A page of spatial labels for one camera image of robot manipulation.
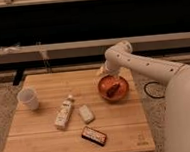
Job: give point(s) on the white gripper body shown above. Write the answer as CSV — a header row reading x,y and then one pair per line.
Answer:
x,y
104,71

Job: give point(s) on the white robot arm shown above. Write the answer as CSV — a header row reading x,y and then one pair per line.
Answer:
x,y
175,76

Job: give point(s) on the orange ceramic bowl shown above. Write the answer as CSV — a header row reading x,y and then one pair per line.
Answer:
x,y
106,82

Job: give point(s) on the brown item in bowl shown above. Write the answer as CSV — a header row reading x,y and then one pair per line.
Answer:
x,y
112,90

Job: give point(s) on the small white packet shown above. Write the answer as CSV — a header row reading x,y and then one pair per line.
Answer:
x,y
86,114

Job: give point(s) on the dark rectangular snack bar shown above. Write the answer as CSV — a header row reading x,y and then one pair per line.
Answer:
x,y
94,136

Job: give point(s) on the wooden table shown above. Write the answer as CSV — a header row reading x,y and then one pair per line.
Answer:
x,y
124,123

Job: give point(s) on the white plastic bottle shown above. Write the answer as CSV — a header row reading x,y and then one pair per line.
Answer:
x,y
64,113

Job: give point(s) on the long wooden rail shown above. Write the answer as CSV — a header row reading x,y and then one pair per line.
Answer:
x,y
91,48

